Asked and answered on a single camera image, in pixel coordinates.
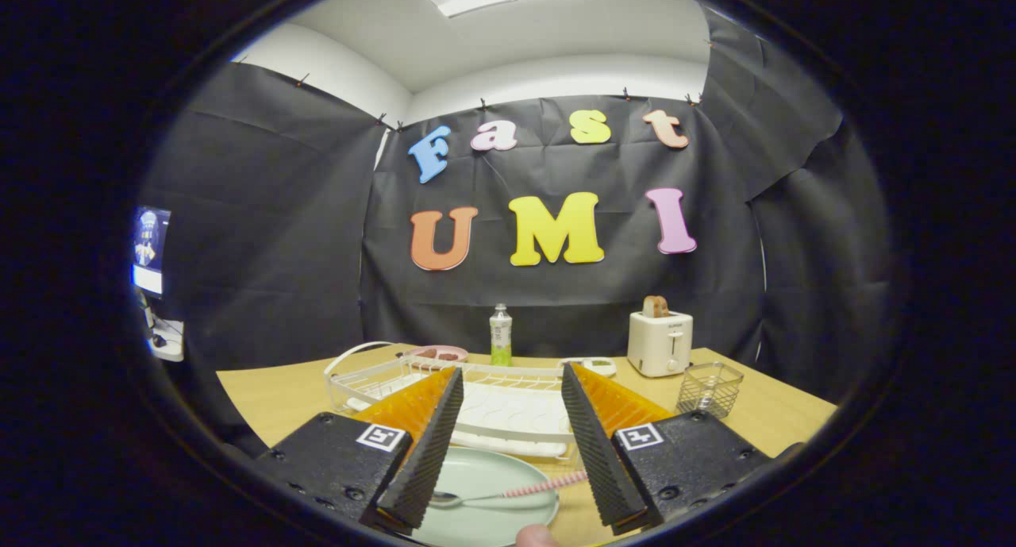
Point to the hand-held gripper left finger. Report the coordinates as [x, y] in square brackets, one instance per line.
[425, 460]

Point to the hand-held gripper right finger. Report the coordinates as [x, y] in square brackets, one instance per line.
[599, 452]

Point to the pale green plate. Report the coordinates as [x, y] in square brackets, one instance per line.
[492, 523]

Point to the pink plate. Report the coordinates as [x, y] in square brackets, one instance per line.
[459, 350]

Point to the white divided tray of beans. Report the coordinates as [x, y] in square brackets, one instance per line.
[599, 367]

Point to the white toaster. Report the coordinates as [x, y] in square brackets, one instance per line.
[659, 344]

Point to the green drink bottle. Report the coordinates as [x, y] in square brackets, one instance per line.
[501, 337]

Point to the toast bread slice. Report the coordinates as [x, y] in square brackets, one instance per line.
[663, 308]
[649, 307]

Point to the white side desk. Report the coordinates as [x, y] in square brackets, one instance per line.
[168, 342]

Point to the computer monitor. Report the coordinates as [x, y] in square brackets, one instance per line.
[151, 249]

